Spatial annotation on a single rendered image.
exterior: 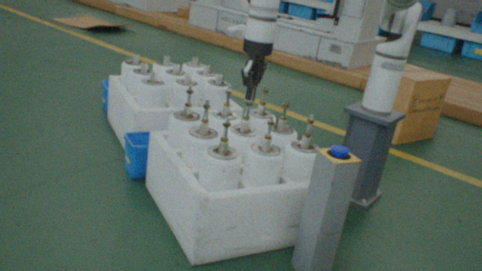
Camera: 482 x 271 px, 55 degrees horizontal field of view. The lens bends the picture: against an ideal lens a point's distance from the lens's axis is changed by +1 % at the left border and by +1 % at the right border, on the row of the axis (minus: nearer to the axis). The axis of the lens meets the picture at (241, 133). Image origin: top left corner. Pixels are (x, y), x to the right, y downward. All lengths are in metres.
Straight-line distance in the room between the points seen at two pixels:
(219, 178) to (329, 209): 0.26
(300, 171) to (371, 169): 0.36
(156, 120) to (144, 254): 0.52
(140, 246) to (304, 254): 0.39
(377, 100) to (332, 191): 0.48
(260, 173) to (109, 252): 0.40
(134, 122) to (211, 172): 0.51
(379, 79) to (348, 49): 1.68
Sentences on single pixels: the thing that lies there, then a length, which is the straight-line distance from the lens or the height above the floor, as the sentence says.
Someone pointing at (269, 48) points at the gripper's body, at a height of 0.48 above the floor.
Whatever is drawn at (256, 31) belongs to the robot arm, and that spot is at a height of 0.52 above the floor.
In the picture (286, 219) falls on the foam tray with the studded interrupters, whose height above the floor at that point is 0.09.
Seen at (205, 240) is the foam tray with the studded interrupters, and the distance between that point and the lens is 1.08.
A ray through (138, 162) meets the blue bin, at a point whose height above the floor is 0.07.
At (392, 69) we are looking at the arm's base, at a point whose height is 0.44.
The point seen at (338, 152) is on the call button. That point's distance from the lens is 1.00.
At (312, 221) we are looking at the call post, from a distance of 1.06.
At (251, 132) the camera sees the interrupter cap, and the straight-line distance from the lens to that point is 1.21.
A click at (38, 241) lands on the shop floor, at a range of 1.19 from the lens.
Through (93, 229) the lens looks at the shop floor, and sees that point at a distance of 1.22.
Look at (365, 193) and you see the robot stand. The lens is 1.50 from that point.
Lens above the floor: 0.69
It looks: 21 degrees down
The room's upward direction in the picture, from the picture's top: 9 degrees clockwise
